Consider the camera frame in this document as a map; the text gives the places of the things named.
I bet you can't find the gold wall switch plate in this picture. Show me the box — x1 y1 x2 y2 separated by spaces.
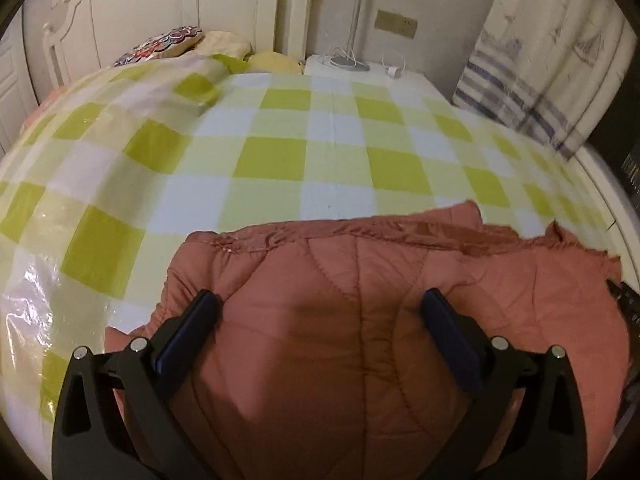
375 10 419 41

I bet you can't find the grey lamp stand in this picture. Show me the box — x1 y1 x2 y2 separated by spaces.
330 0 372 72

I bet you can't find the white wardrobe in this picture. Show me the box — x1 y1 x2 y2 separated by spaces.
0 35 33 128

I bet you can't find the white charger with cable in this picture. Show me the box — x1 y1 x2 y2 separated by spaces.
381 52 407 80

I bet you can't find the printed curtain with stripes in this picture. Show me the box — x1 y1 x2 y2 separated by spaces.
452 0 637 161

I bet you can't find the green checked bed sheet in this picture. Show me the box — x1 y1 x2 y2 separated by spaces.
0 52 626 441

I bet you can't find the patterned round cushion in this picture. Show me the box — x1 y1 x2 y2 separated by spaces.
112 25 204 68

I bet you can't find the pink blanket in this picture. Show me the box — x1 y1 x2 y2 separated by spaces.
20 87 66 131

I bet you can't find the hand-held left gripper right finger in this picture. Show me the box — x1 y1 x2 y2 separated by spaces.
420 287 590 480

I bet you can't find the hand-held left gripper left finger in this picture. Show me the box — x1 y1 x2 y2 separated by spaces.
52 289 221 480

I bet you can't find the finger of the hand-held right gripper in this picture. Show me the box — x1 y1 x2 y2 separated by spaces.
607 280 640 328

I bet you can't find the rust quilted jacket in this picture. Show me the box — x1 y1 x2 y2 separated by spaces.
105 200 632 480

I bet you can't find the white nightstand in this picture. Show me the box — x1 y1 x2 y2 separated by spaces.
304 54 432 88

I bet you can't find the white wooden bed headboard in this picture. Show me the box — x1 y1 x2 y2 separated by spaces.
42 0 316 73

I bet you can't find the yellow pillow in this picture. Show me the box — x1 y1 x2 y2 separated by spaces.
195 30 307 77

